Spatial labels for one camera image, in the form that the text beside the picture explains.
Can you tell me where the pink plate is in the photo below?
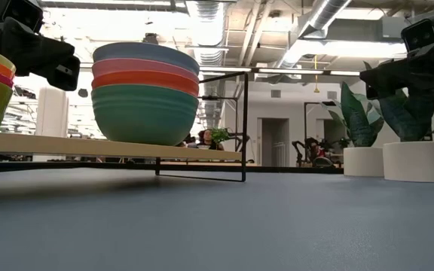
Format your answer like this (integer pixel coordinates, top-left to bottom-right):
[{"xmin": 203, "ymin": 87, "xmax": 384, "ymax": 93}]
[{"xmin": 91, "ymin": 57, "xmax": 200, "ymax": 85}]

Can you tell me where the orange-red matte bowl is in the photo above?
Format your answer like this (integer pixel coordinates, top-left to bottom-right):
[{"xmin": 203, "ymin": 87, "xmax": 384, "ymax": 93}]
[{"xmin": 90, "ymin": 70, "xmax": 200, "ymax": 99}]

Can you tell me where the teal green matte bowl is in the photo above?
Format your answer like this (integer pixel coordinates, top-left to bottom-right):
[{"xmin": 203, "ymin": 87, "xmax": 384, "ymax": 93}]
[{"xmin": 90, "ymin": 84, "xmax": 200, "ymax": 148}]

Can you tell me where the white column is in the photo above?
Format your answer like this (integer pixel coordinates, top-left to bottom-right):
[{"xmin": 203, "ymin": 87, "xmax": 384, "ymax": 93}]
[{"xmin": 32, "ymin": 86, "xmax": 70, "ymax": 163}]

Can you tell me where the snake plant in white pot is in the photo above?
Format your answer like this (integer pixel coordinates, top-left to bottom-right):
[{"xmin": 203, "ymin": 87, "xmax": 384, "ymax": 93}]
[
  {"xmin": 321, "ymin": 81, "xmax": 386, "ymax": 178},
  {"xmin": 362, "ymin": 59, "xmax": 434, "ymax": 184}
]

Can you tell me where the black robot workstation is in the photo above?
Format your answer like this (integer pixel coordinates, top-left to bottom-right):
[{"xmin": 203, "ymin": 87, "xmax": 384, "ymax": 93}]
[{"xmin": 291, "ymin": 135, "xmax": 339, "ymax": 169}]

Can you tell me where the person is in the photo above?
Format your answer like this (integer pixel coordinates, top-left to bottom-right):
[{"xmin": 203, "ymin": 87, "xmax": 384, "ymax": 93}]
[{"xmin": 197, "ymin": 128, "xmax": 226, "ymax": 152}]

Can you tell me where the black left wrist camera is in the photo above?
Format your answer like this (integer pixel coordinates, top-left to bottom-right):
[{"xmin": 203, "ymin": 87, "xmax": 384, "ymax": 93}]
[{"xmin": 2, "ymin": 0, "xmax": 45, "ymax": 35}]

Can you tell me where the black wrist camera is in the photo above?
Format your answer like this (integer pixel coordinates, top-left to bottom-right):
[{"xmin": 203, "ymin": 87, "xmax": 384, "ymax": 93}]
[
  {"xmin": 2, "ymin": 0, "xmax": 45, "ymax": 35},
  {"xmin": 400, "ymin": 14, "xmax": 434, "ymax": 54}
]

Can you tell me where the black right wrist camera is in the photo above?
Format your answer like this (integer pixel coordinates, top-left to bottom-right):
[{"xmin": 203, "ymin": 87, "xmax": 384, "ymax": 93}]
[{"xmin": 400, "ymin": 14, "xmax": 434, "ymax": 54}]

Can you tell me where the yellow hanging cord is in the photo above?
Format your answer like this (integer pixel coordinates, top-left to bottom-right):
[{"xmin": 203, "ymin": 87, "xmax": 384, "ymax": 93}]
[{"xmin": 313, "ymin": 53, "xmax": 320, "ymax": 94}]

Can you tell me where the silver spiral air duct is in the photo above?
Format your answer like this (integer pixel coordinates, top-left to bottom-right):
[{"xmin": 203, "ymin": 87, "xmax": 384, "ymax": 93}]
[{"xmin": 276, "ymin": 0, "xmax": 354, "ymax": 69}]

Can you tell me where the wooden shelf with black frame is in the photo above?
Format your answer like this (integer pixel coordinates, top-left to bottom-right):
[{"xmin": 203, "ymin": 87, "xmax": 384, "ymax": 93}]
[{"xmin": 0, "ymin": 71, "xmax": 249, "ymax": 183}]

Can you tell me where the silver flexible air duct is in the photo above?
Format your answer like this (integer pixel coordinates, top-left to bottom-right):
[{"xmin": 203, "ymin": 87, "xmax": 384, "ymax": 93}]
[{"xmin": 185, "ymin": 0, "xmax": 228, "ymax": 129}]

